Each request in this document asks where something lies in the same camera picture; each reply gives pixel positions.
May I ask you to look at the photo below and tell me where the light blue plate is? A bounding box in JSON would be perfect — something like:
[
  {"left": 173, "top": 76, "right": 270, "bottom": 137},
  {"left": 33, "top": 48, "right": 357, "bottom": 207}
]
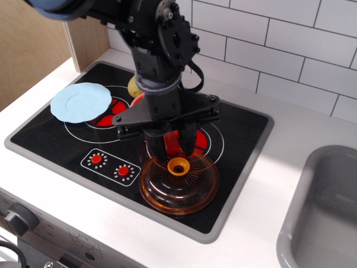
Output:
[{"left": 50, "top": 82, "right": 112, "bottom": 123}]

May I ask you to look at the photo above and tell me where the orange transparent pot lid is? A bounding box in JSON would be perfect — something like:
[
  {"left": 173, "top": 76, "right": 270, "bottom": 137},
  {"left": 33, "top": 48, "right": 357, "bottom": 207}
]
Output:
[{"left": 139, "top": 149, "right": 220, "bottom": 216}]

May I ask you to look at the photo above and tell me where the yellow toy potato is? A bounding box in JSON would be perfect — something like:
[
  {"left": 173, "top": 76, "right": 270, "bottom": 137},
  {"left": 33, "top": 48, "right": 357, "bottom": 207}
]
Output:
[{"left": 127, "top": 76, "right": 143, "bottom": 98}]

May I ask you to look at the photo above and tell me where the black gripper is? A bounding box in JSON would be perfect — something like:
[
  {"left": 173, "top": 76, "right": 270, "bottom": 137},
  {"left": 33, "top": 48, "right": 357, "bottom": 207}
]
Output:
[{"left": 113, "top": 89, "right": 220, "bottom": 161}]

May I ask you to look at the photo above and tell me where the grey oven front panel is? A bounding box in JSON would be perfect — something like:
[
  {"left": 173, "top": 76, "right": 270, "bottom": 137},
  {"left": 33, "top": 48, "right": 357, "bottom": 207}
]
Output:
[{"left": 1, "top": 189, "right": 143, "bottom": 267}]

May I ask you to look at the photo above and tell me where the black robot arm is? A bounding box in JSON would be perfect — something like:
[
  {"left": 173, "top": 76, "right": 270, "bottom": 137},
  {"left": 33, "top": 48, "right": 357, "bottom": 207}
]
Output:
[{"left": 29, "top": 1, "right": 220, "bottom": 160}]

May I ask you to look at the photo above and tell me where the black toy stove top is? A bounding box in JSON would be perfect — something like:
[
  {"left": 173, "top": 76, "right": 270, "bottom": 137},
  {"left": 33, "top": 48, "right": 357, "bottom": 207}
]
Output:
[{"left": 4, "top": 61, "right": 273, "bottom": 243}]

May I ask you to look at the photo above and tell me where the grey oven knob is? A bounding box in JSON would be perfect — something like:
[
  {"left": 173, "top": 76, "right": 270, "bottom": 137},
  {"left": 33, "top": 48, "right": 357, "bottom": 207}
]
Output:
[{"left": 5, "top": 203, "right": 40, "bottom": 237}]

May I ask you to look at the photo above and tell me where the red plastic cup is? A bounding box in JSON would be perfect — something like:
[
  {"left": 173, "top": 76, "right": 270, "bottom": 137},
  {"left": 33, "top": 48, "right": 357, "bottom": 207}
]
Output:
[{"left": 129, "top": 93, "right": 185, "bottom": 157}]

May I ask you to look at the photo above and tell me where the grey sink basin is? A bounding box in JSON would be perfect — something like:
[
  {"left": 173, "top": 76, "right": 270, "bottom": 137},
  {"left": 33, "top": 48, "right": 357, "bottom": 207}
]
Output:
[{"left": 276, "top": 145, "right": 356, "bottom": 267}]

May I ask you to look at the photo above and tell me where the wooden side panel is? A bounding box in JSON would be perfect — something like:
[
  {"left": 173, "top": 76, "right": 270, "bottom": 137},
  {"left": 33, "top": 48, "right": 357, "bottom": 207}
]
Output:
[{"left": 1, "top": 1, "right": 110, "bottom": 109}]

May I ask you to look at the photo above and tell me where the black cable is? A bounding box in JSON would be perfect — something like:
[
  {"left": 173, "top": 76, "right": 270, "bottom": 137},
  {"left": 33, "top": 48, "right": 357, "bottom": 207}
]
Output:
[{"left": 181, "top": 60, "right": 205, "bottom": 93}]

